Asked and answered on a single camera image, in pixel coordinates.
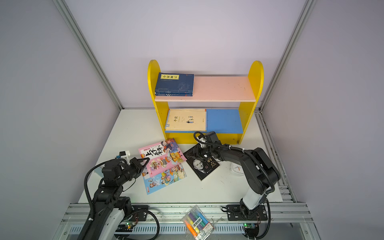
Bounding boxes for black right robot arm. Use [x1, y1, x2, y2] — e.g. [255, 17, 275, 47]
[193, 132, 281, 215]

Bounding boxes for light blue thin book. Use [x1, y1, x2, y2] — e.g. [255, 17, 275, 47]
[142, 164, 187, 195]

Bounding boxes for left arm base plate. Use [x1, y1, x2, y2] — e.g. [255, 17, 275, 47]
[122, 205, 149, 222]

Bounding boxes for pack of coloured markers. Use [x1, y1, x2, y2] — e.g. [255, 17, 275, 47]
[182, 205, 214, 240]

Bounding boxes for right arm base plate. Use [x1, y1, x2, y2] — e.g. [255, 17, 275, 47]
[221, 205, 268, 222]

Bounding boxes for cream book blue edge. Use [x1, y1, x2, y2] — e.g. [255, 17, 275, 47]
[165, 109, 207, 132]

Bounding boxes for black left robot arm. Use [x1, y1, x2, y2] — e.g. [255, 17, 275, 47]
[78, 158, 154, 240]

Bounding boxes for dark blue book yellow label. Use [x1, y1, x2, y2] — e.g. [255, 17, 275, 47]
[156, 93, 193, 97]

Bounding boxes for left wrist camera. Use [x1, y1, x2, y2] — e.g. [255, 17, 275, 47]
[116, 151, 131, 164]

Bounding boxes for pink children's book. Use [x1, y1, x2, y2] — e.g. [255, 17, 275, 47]
[139, 139, 187, 177]

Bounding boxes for black book gold lettering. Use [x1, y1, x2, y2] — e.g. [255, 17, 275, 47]
[183, 144, 220, 181]

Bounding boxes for dark blue bottom book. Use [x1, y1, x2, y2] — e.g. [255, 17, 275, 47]
[155, 73, 195, 94]

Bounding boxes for yellow shelf pink blue boards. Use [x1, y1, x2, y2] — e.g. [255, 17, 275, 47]
[147, 60, 265, 145]

